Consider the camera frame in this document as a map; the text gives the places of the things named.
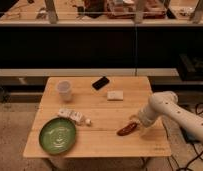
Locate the white squeezed tube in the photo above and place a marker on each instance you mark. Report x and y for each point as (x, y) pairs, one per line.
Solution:
(76, 117)

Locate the blue black floor box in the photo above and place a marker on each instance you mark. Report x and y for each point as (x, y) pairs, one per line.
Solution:
(188, 137)

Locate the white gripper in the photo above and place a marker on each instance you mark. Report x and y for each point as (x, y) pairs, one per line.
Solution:
(141, 119)

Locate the black box on shelf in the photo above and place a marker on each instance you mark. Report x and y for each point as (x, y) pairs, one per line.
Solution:
(190, 68)

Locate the green ceramic plate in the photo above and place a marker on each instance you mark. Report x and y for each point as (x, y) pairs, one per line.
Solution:
(57, 136)

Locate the white sponge block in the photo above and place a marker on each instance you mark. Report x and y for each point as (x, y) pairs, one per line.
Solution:
(115, 95)

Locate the black phone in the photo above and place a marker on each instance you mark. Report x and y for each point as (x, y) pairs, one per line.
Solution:
(100, 83)

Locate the translucent plastic cup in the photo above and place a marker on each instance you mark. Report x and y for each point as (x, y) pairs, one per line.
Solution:
(64, 89)

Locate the red chili pepper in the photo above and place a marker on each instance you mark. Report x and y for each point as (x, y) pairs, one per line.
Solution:
(127, 129)

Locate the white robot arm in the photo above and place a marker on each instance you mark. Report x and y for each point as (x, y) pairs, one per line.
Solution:
(166, 103)

